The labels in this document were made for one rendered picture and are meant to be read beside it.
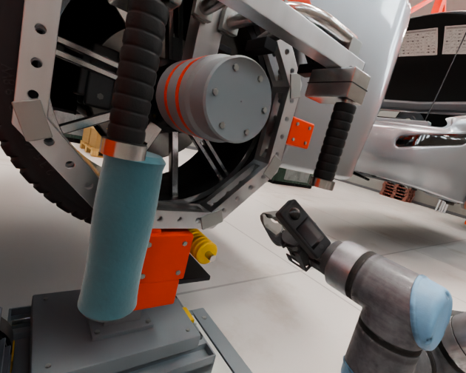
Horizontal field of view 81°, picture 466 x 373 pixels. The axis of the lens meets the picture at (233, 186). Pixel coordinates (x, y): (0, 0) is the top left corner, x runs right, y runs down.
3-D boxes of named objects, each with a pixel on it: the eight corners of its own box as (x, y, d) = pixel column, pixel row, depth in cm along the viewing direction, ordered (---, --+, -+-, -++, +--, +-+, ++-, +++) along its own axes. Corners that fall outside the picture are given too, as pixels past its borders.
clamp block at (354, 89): (319, 103, 53) (328, 76, 52) (362, 106, 46) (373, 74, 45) (303, 96, 50) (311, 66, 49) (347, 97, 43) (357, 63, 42)
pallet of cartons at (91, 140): (137, 155, 553) (140, 135, 546) (160, 165, 501) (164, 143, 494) (74, 146, 464) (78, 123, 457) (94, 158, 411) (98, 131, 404)
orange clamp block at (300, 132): (266, 139, 75) (288, 145, 80) (287, 143, 69) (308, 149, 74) (273, 114, 74) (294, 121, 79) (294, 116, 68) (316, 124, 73)
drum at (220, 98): (203, 137, 63) (218, 75, 60) (263, 155, 46) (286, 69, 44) (143, 123, 54) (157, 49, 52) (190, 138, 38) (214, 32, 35)
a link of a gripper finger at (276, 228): (259, 235, 68) (285, 252, 61) (251, 219, 64) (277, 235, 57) (267, 226, 69) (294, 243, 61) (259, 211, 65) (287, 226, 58)
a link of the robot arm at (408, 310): (419, 367, 35) (447, 299, 33) (336, 306, 45) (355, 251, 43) (442, 346, 41) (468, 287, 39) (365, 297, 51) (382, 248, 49)
